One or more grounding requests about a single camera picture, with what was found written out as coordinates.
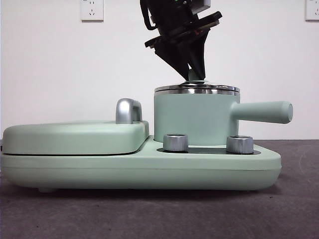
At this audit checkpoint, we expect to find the glass lid with green knob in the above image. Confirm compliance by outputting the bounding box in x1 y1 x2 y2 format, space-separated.
154 68 241 94

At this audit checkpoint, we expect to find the silver control knob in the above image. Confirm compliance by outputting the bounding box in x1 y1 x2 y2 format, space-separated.
226 135 255 154
162 133 189 152

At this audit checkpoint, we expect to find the mint green hinged griddle cover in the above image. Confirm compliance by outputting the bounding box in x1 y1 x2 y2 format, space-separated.
1 98 151 156

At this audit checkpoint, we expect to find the mint green breakfast machine base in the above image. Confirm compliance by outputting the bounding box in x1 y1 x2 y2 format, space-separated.
0 135 283 194

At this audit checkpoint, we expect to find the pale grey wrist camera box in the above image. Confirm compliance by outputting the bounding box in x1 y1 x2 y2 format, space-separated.
190 0 213 13

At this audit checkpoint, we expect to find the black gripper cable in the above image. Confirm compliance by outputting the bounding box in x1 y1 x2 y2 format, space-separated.
139 0 157 31

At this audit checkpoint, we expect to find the mint green pot with handle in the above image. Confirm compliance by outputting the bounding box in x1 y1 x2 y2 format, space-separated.
153 91 294 147

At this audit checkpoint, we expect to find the white wall socket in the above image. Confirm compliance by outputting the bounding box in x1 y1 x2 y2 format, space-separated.
305 0 319 22
80 0 104 22

